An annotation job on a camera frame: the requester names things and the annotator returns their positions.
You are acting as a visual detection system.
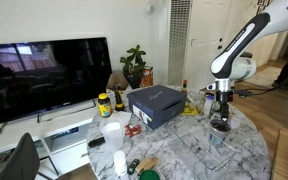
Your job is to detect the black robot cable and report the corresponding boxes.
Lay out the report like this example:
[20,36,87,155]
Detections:
[233,49,288,98]

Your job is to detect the hot sauce bottle red cap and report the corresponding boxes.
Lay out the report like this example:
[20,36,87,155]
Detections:
[181,79,189,96]

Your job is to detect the clear acrylic tray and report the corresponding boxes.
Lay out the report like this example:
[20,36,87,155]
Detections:
[168,114,237,173]

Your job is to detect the orange game box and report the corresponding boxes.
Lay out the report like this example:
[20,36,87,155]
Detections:
[140,65,154,88]

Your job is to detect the white television stand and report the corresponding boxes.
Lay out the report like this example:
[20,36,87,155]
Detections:
[0,106,102,176]

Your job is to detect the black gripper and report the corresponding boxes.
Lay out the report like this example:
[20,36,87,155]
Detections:
[215,90,235,122]

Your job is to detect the white cup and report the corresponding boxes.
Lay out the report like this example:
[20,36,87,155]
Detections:
[99,116,127,150]

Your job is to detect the wooden bench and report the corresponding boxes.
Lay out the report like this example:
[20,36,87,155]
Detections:
[272,128,288,180]

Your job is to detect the green potted plant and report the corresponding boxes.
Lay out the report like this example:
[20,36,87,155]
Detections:
[119,44,147,89]

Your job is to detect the black chair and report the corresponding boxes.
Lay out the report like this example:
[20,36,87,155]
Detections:
[0,132,53,180]

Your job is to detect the dark bottle with yellow label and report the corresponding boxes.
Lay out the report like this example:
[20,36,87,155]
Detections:
[113,83,126,112]

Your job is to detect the navy blue cardboard box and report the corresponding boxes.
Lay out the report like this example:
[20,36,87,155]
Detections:
[127,84,187,130]

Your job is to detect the black flat screen television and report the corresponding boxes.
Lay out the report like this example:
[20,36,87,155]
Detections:
[0,36,113,124]

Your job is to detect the white wall thermostat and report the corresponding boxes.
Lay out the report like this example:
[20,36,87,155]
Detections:
[146,3,156,14]

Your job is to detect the small white pill bottle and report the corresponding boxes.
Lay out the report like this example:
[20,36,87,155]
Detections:
[113,150,128,177]

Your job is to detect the framed pictures on wall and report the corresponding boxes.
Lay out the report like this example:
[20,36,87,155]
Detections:
[255,0,275,16]

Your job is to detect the white wall heater grille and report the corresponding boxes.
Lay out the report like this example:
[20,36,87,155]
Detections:
[166,0,192,87]

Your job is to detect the white bottle blue cap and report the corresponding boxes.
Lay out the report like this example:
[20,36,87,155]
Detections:
[203,94,216,118]

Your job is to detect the yellow packet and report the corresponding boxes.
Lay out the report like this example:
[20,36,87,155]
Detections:
[180,101,198,117]

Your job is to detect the yellow lid vitamin bottle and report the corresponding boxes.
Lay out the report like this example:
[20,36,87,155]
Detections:
[97,92,113,118]

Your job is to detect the red snack packet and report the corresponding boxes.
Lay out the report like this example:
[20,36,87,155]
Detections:
[124,124,142,137]

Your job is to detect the brown paper bag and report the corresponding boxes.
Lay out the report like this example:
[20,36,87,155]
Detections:
[106,73,129,92]

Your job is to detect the wooden block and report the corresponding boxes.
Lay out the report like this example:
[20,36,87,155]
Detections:
[135,156,159,174]

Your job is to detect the black remote control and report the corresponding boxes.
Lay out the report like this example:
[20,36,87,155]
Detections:
[87,136,106,149]

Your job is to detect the small dark toy car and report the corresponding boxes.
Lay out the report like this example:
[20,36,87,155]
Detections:
[127,158,141,176]

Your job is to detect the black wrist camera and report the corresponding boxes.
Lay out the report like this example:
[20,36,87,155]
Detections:
[233,88,254,98]

